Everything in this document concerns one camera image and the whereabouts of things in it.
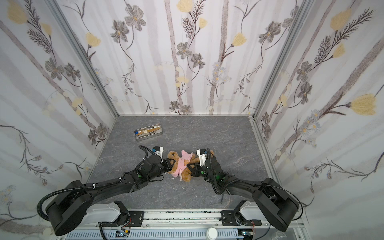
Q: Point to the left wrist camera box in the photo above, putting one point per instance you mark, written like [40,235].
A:
[157,150]

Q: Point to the brown teddy bear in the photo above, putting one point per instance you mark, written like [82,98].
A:
[190,167]

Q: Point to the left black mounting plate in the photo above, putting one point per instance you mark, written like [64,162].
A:
[127,219]

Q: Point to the pink fleece bear hoodie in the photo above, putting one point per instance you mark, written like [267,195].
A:
[179,169]

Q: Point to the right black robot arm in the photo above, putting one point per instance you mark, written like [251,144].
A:
[278,205]

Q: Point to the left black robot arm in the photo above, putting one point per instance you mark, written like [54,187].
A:
[65,209]

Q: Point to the clear plastic tool box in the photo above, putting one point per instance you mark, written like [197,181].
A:
[148,132]

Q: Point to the black mounting plate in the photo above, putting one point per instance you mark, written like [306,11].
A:
[232,218]
[127,219]

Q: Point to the white round cap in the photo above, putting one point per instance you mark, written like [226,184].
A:
[212,234]

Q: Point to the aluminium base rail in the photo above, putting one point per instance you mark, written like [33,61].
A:
[190,225]

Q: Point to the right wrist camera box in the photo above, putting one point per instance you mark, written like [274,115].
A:
[202,154]

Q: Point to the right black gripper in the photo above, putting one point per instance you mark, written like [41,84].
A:
[197,167]

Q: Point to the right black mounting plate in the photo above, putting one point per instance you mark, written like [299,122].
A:
[232,218]

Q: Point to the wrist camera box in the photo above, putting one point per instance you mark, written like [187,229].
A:
[202,154]
[157,150]

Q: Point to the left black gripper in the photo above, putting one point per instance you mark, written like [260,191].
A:
[163,163]

